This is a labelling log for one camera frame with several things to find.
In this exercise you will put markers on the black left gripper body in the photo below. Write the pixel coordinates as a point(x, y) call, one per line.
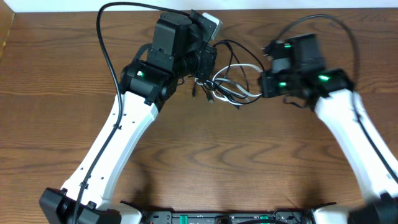
point(202, 63)

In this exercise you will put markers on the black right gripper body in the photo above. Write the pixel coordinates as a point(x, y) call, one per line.
point(275, 84)

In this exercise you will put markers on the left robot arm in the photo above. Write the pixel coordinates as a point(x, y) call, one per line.
point(180, 47)

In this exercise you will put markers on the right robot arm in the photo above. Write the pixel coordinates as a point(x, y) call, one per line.
point(298, 69)

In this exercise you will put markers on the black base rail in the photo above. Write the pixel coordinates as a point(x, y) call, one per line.
point(157, 215)

